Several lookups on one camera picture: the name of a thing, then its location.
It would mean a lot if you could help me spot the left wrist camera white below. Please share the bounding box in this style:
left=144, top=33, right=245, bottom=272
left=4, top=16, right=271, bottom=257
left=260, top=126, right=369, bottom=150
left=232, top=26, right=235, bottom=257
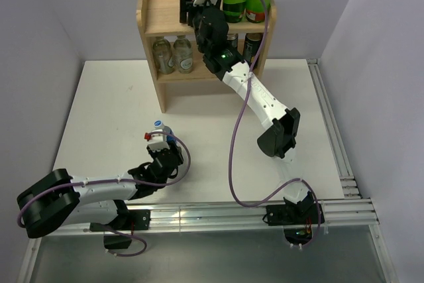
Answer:
left=144, top=129, right=170, bottom=152

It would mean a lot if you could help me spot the wooden two-tier shelf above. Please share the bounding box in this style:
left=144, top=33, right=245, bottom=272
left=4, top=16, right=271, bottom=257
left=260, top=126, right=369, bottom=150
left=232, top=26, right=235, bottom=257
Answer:
left=136, top=0, right=277, bottom=113

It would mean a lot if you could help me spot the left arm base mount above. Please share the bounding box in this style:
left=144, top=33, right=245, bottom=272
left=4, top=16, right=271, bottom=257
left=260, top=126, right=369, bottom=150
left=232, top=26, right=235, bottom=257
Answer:
left=89, top=209, right=151, bottom=257

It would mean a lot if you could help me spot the purple cable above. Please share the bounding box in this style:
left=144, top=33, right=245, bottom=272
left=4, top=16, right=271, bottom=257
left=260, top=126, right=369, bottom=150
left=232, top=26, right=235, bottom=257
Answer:
left=16, top=132, right=191, bottom=257
left=200, top=0, right=321, bottom=249

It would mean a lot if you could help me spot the clear glass bottle left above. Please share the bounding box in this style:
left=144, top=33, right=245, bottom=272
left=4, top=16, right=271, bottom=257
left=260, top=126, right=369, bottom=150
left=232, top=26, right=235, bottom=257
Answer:
left=152, top=36, right=174, bottom=75

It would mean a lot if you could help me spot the clear glass bottle right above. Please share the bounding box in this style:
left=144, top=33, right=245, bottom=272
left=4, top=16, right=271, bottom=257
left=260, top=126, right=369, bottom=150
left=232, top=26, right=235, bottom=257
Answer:
left=173, top=35, right=193, bottom=74

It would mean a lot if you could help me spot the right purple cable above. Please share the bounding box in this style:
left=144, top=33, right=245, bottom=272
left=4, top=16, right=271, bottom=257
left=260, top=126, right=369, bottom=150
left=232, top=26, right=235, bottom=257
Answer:
left=200, top=0, right=321, bottom=249

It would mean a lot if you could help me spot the dark beverage can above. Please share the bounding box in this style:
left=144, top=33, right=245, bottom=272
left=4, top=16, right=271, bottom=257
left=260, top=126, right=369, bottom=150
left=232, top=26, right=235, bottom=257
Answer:
left=227, top=33, right=239, bottom=49
left=242, top=32, right=262, bottom=64

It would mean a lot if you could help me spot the aluminium front rail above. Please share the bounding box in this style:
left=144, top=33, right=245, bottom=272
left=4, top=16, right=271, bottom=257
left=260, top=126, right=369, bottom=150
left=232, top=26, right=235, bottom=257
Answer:
left=31, top=198, right=378, bottom=236

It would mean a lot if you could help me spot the clear glass bottle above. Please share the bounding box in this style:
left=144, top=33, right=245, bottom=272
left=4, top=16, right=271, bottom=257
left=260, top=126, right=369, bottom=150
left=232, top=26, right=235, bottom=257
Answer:
left=173, top=35, right=193, bottom=74
left=152, top=36, right=174, bottom=75

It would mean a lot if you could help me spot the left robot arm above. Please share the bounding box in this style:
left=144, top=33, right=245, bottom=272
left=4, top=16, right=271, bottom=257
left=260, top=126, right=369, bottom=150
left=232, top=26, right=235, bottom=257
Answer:
left=17, top=140, right=189, bottom=239

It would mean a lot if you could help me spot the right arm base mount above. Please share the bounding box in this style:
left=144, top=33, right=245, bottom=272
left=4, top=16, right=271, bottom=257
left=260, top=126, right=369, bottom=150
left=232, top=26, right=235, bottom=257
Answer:
left=262, top=203, right=325, bottom=250

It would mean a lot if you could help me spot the water bottle blue label front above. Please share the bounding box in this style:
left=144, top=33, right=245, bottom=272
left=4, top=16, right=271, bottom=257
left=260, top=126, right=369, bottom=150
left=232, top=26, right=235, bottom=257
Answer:
left=151, top=120, right=176, bottom=142

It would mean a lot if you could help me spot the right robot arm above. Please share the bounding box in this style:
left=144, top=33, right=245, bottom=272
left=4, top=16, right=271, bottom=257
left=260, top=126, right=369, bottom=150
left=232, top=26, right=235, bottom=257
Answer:
left=180, top=0, right=319, bottom=224

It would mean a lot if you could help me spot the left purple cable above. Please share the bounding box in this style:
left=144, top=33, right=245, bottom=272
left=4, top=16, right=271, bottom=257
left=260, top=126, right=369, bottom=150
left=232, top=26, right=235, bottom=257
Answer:
left=16, top=132, right=191, bottom=257

